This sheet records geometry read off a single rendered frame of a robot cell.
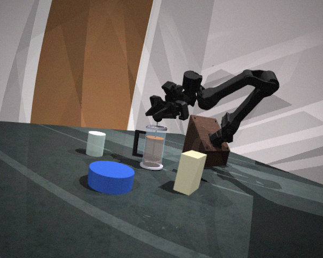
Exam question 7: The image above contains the glass french press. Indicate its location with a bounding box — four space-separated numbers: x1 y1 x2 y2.
132 118 167 170

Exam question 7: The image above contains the grey cylinder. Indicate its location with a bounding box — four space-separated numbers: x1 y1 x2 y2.
86 131 106 157

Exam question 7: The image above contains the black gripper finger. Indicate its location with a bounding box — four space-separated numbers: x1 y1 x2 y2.
152 102 177 119
145 99 161 116

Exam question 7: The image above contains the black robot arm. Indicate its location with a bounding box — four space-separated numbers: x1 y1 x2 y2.
161 69 279 147

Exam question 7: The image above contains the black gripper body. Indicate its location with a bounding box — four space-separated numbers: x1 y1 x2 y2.
150 95 189 120

